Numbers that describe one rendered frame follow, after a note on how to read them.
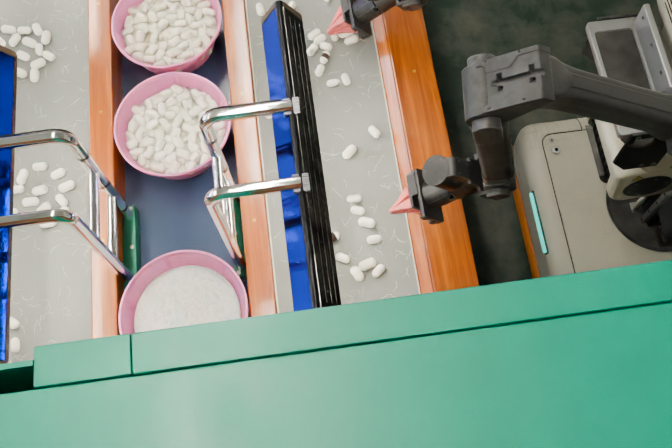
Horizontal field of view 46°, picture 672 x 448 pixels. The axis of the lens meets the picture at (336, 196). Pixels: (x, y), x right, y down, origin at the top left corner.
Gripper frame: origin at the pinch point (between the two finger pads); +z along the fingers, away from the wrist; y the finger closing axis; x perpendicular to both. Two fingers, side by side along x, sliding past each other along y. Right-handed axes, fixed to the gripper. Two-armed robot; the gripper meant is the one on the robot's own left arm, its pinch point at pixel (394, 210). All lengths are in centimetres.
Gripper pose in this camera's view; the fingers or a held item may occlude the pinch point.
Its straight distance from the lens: 160.3
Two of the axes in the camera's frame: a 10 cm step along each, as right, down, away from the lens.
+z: -7.3, 3.4, 5.9
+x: 6.7, 2.0, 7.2
